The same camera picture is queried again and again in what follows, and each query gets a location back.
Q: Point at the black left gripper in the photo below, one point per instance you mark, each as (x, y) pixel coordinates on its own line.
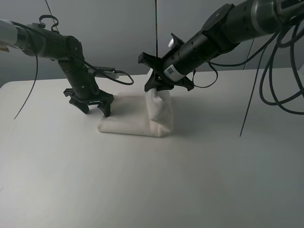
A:
(86, 91)

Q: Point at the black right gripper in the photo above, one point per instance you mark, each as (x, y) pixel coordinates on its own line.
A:
(163, 78)

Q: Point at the white towel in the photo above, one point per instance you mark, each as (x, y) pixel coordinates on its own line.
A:
(148, 114)

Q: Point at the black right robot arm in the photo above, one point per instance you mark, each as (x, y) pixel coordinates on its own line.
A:
(224, 30)

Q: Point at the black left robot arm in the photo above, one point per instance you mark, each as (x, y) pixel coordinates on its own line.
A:
(35, 40)

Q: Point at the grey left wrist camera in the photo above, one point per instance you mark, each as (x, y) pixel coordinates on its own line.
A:
(109, 71)

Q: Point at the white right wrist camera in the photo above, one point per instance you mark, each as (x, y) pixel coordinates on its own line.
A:
(172, 43)

